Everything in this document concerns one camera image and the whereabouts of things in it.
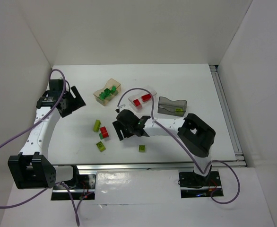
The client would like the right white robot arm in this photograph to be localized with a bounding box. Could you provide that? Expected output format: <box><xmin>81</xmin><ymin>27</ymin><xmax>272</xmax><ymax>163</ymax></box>
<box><xmin>113</xmin><ymin>109</ymin><xmax>216</xmax><ymax>182</ymax></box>

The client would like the orange transparent container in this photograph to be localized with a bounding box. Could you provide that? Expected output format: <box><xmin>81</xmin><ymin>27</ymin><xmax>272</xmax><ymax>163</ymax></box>
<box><xmin>94</xmin><ymin>79</ymin><xmax>121</xmax><ymax>106</ymax></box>

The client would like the red lego long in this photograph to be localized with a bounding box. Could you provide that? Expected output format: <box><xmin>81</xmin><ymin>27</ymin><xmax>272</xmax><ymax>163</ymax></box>
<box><xmin>141</xmin><ymin>94</ymin><xmax>152</xmax><ymax>103</ymax></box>

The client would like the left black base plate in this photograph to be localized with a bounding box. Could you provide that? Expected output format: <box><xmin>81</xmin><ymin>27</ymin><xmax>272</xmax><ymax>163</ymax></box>
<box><xmin>51</xmin><ymin>173</ymin><xmax>96</xmax><ymax>201</ymax></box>

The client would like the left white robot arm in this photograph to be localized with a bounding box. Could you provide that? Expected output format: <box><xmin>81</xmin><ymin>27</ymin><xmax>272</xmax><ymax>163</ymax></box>
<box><xmin>8</xmin><ymin>79</ymin><xmax>86</xmax><ymax>189</ymax></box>

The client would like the clear transparent container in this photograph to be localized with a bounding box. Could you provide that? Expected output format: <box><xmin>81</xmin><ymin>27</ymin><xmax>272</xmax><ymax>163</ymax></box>
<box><xmin>128</xmin><ymin>86</ymin><xmax>157</xmax><ymax>113</ymax></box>

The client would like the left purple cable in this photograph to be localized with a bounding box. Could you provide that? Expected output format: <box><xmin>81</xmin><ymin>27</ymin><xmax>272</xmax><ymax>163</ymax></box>
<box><xmin>0</xmin><ymin>69</ymin><xmax>80</xmax><ymax>227</ymax></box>

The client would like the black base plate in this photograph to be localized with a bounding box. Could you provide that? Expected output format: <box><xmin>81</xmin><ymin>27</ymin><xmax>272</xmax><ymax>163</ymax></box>
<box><xmin>51</xmin><ymin>173</ymin><xmax>96</xmax><ymax>201</ymax></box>
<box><xmin>178</xmin><ymin>171</ymin><xmax>224</xmax><ymax>198</ymax></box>

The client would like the dark green lego top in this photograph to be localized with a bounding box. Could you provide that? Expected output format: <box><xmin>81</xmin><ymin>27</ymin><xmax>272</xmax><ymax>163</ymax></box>
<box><xmin>99</xmin><ymin>92</ymin><xmax>108</xmax><ymax>100</ymax></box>

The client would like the aluminium rail front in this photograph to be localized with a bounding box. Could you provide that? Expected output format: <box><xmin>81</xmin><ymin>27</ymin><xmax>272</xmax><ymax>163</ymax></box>
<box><xmin>24</xmin><ymin>161</ymin><xmax>247</xmax><ymax>172</ymax></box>

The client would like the lime lego long left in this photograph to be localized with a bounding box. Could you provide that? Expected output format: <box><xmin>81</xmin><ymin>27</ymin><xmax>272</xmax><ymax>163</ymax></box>
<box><xmin>93</xmin><ymin>120</ymin><xmax>101</xmax><ymax>132</ymax></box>

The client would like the aluminium rail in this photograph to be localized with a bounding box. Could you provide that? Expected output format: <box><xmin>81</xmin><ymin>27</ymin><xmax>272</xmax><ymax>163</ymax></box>
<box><xmin>24</xmin><ymin>161</ymin><xmax>247</xmax><ymax>172</ymax></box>
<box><xmin>209</xmin><ymin>65</ymin><xmax>243</xmax><ymax>156</ymax></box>

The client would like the aluminium rail right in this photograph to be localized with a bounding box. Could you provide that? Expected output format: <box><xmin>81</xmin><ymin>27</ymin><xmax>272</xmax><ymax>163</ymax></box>
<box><xmin>209</xmin><ymin>65</ymin><xmax>243</xmax><ymax>156</ymax></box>

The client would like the grey transparent container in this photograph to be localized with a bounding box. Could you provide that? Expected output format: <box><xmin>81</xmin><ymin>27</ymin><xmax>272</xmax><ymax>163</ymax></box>
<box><xmin>157</xmin><ymin>96</ymin><xmax>187</xmax><ymax>117</ymax></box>

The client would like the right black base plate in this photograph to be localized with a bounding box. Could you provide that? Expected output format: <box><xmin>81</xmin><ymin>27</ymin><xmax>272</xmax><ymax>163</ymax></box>
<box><xmin>178</xmin><ymin>171</ymin><xmax>224</xmax><ymax>198</ymax></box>

